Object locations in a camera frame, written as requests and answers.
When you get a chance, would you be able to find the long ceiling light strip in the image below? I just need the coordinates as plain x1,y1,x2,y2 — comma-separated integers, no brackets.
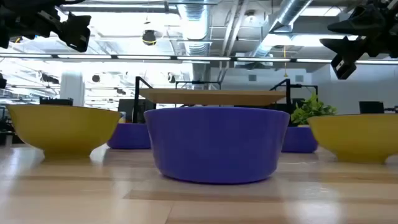
0,53,398,65

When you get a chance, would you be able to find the blue mini bowl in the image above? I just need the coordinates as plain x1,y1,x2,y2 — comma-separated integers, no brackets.
106,123,152,150
143,106,291,185
281,126,320,154

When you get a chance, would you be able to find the black computer monitor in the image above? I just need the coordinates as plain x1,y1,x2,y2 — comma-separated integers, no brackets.
359,101,386,114

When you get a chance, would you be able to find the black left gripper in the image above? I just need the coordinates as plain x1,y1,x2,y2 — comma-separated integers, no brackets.
0,0,92,53

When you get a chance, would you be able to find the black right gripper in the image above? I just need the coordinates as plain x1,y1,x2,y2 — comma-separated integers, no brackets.
320,0,398,80

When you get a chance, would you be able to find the white round column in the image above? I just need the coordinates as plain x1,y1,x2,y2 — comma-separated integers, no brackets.
60,72,85,107

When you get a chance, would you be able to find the yellow pear print bowl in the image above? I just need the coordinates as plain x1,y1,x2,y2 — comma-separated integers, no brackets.
307,113,398,165
6,104,121,161

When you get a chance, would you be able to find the yellow hanging cord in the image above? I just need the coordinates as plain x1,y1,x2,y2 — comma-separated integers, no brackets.
282,45,289,78

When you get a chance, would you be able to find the silver spiral ventilation duct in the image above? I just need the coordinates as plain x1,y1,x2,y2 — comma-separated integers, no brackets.
177,0,213,90
251,0,313,60

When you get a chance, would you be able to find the green plant in white pot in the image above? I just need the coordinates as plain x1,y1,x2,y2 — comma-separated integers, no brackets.
291,93,338,128

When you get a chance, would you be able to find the black cabinet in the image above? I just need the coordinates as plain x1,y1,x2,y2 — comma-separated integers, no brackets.
39,96,74,107

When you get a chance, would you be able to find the wooden shelf with black legs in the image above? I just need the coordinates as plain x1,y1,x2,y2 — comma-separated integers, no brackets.
132,76,318,127

